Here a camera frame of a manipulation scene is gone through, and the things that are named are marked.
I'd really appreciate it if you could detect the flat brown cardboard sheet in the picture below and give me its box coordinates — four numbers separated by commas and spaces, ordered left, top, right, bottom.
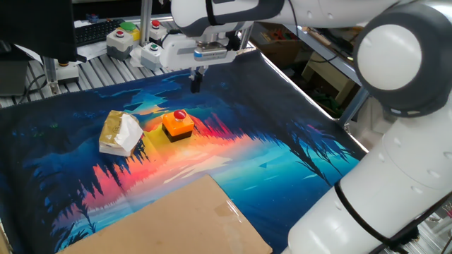
56, 174, 273, 254

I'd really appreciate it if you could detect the white paper sheet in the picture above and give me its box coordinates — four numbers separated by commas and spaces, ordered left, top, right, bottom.
76, 41, 109, 61

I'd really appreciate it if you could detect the beige wooden stool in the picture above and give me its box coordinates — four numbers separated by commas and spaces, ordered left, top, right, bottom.
303, 52, 357, 104

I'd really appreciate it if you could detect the brown open cardboard box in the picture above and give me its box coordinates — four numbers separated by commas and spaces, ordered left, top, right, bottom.
252, 23, 308, 68

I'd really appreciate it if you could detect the black monitor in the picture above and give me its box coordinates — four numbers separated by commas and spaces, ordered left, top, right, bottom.
0, 0, 78, 64

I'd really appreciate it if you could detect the white box with green button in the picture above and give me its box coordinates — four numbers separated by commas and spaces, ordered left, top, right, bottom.
140, 42, 163, 71

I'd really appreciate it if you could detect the printed sunset landscape mat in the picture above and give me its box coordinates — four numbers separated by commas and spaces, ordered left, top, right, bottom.
0, 49, 368, 254

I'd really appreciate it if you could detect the white box with red button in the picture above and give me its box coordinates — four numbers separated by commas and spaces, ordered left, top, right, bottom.
148, 20, 169, 45

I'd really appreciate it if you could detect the grey box with red button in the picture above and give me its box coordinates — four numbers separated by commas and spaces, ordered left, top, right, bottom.
105, 28, 134, 61

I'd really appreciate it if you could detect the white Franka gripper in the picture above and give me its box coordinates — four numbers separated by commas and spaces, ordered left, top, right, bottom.
160, 32, 243, 95

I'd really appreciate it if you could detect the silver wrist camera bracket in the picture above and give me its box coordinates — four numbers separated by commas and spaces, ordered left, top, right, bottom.
192, 41, 229, 63

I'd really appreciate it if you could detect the black computer keyboard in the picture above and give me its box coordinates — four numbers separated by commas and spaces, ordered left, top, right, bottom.
73, 18, 125, 48

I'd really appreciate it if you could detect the orange box with red button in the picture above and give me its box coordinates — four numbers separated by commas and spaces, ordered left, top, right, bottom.
161, 109, 196, 143

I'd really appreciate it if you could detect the gold tissue pack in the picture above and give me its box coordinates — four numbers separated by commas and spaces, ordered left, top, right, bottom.
98, 109, 145, 157

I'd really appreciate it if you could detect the white box with yellow knob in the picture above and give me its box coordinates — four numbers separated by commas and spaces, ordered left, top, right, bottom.
55, 59, 81, 85

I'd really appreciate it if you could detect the aluminium profile post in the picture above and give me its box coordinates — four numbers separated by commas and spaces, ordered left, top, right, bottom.
139, 0, 153, 47

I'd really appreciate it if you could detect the yellow box with green button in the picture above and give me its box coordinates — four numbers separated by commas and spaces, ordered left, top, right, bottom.
119, 21, 141, 43

